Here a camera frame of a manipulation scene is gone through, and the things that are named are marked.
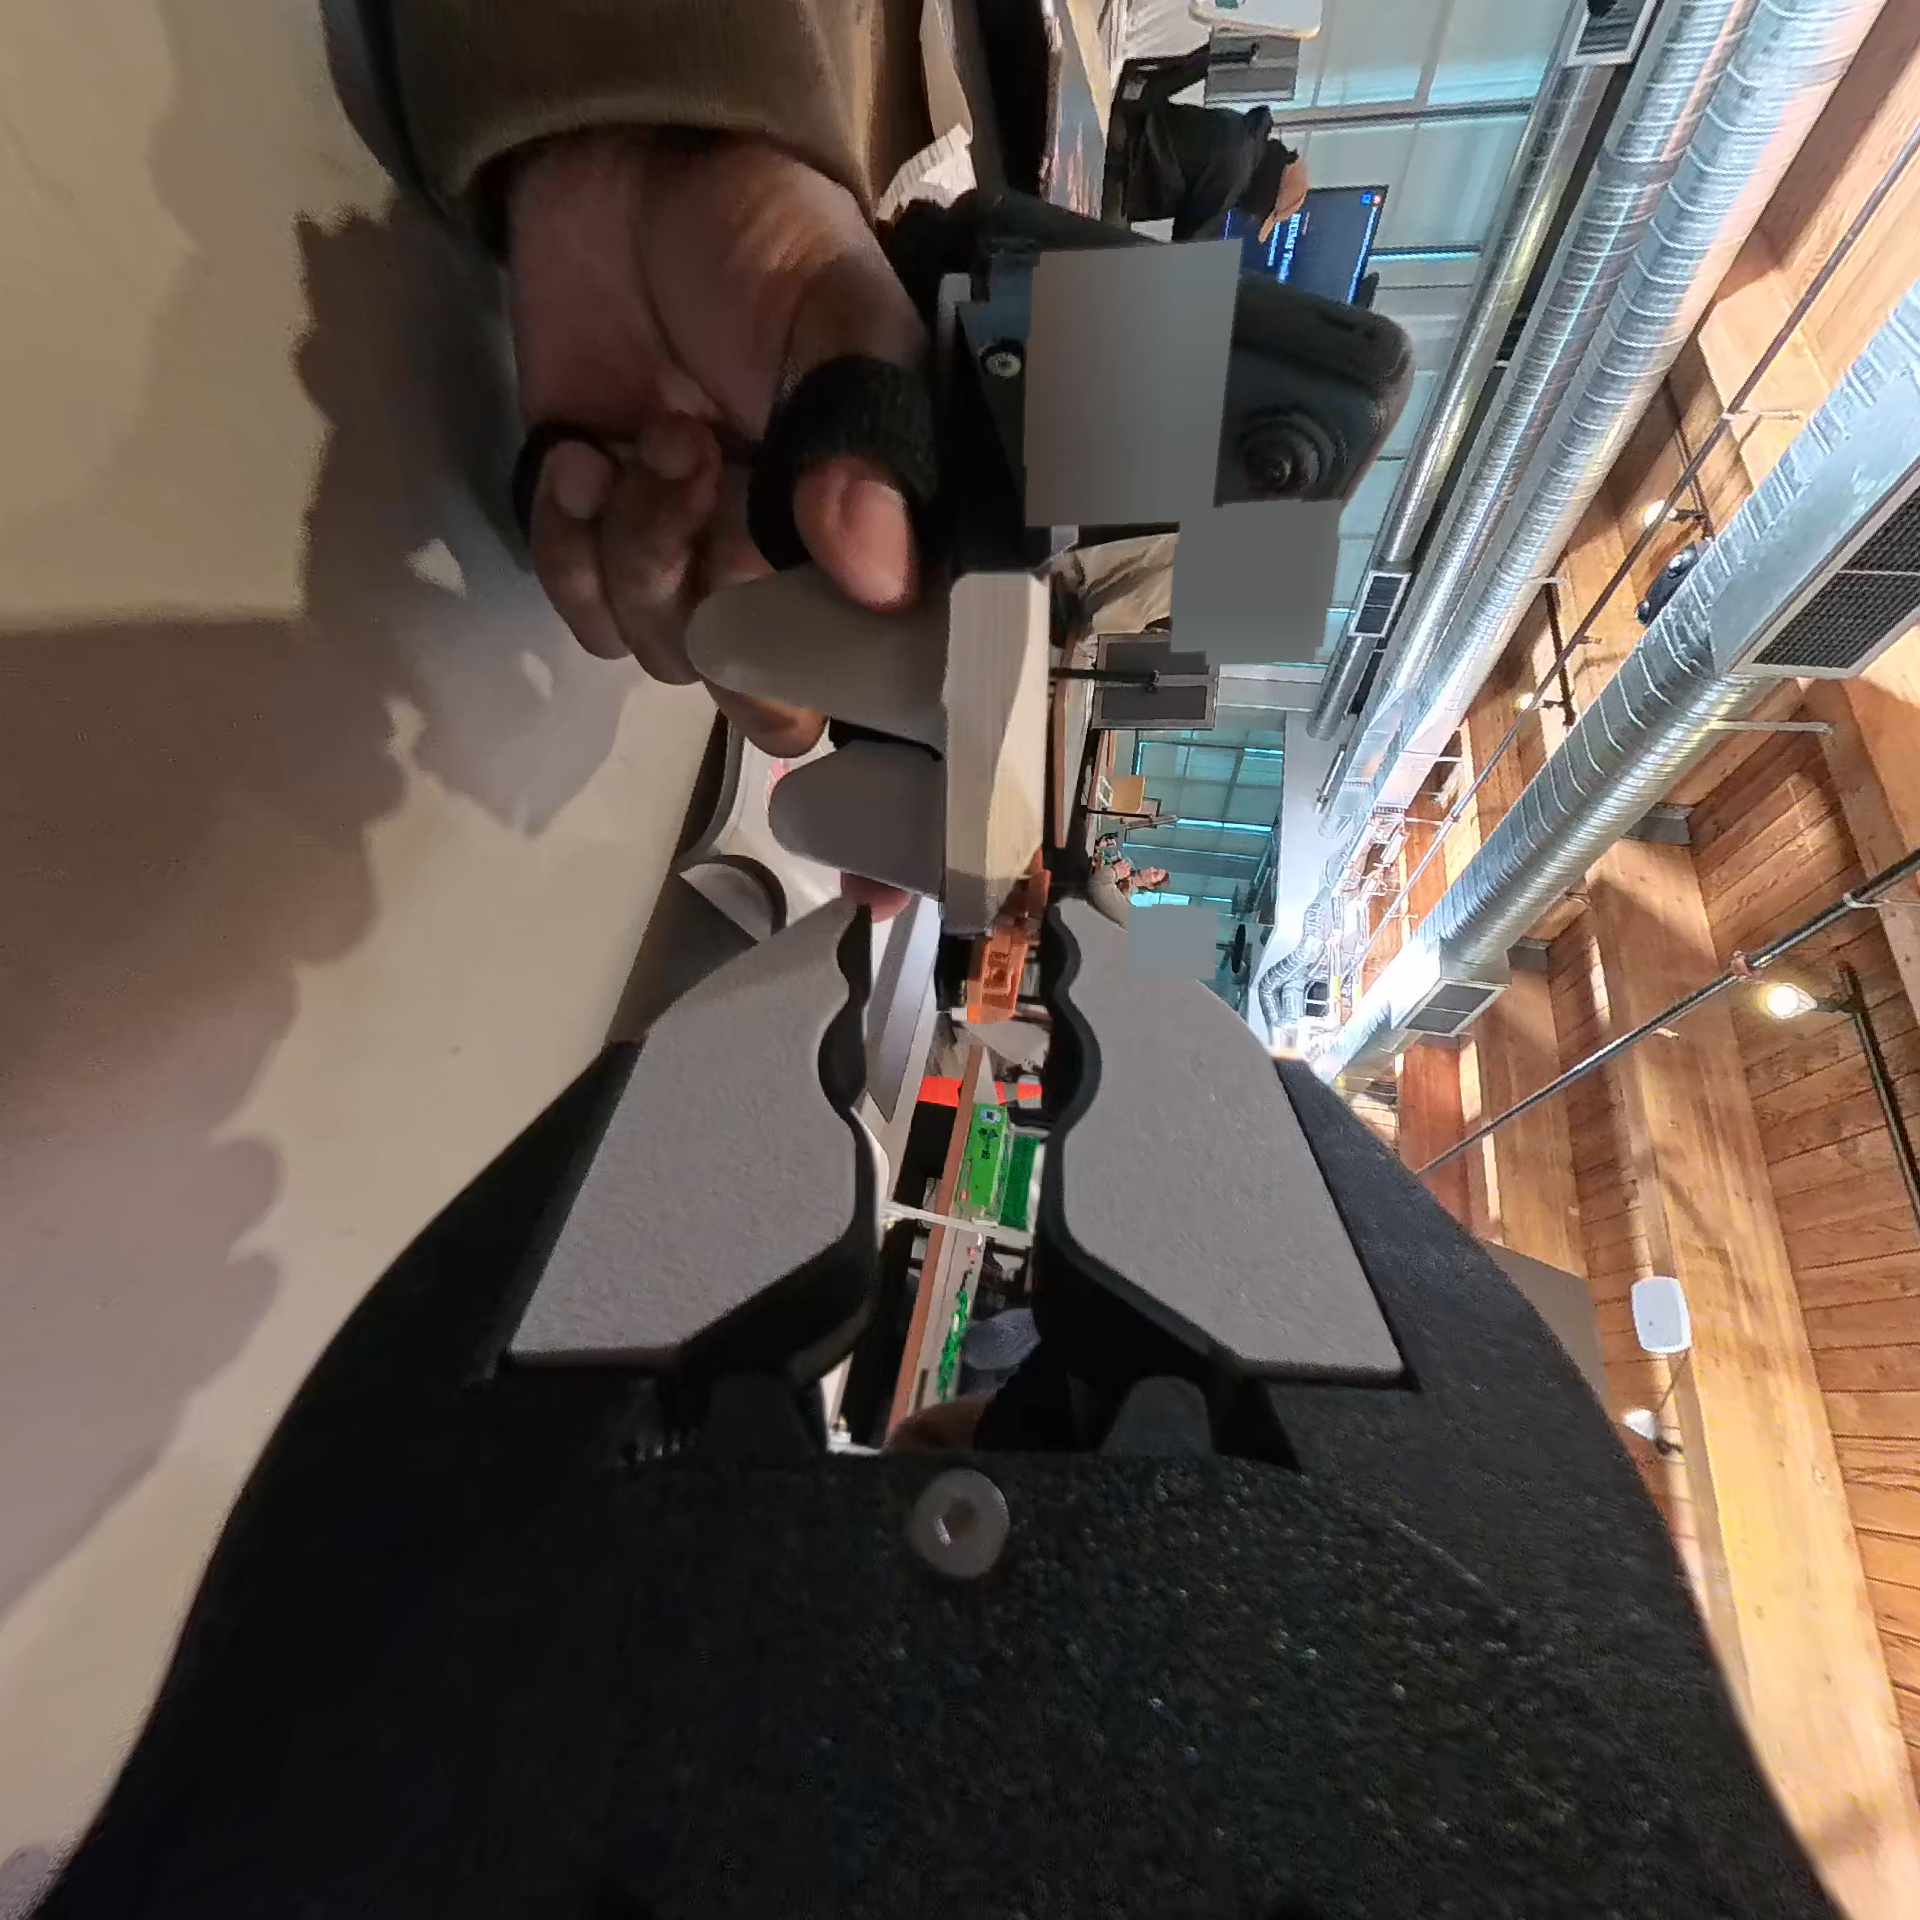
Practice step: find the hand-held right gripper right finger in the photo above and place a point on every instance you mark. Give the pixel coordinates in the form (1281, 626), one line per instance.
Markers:
(1214, 1202)

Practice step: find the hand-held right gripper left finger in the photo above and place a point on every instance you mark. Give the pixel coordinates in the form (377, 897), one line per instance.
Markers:
(702, 1184)

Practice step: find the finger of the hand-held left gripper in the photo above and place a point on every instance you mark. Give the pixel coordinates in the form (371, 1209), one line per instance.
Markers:
(999, 721)

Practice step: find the brown toy brick assembly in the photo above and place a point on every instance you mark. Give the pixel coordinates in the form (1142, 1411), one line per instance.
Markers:
(999, 961)

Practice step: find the person's right hand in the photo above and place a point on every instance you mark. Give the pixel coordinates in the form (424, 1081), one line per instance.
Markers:
(934, 1420)

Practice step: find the green crate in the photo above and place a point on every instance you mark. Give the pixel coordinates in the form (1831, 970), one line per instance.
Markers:
(999, 1167)

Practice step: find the blue wall screen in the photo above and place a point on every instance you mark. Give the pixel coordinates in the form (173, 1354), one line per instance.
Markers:
(1319, 242)

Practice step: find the white wall box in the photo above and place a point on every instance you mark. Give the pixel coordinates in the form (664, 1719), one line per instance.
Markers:
(1660, 1316)

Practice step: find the silver air duct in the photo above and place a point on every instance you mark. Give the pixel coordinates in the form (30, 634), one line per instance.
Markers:
(1576, 378)
(1649, 721)

